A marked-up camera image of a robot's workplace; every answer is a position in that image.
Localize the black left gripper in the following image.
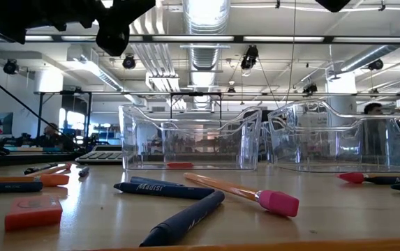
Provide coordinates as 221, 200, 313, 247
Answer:
24, 0, 157, 57

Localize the red rectangular eraser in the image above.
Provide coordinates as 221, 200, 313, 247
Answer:
4, 194, 64, 232
166, 162, 195, 169

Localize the black pen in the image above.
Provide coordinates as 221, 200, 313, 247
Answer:
23, 163, 60, 176

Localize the person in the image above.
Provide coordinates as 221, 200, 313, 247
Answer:
361, 102, 386, 158
37, 121, 66, 149

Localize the clear plastic bin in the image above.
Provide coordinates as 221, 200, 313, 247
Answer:
160, 118, 246, 165
260, 114, 364, 165
267, 98, 400, 174
118, 103, 263, 172

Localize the grey desk calculator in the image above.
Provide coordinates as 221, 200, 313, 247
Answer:
75, 144, 124, 166

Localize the black ceiling camera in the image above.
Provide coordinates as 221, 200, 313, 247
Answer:
366, 58, 385, 72
302, 82, 319, 95
239, 44, 260, 70
3, 58, 20, 75
121, 53, 138, 70

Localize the silver ventilation duct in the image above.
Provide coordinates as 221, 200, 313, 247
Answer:
181, 0, 232, 109

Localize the black metal frame stand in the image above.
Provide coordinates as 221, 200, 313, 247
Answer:
34, 89, 93, 147
169, 91, 223, 121

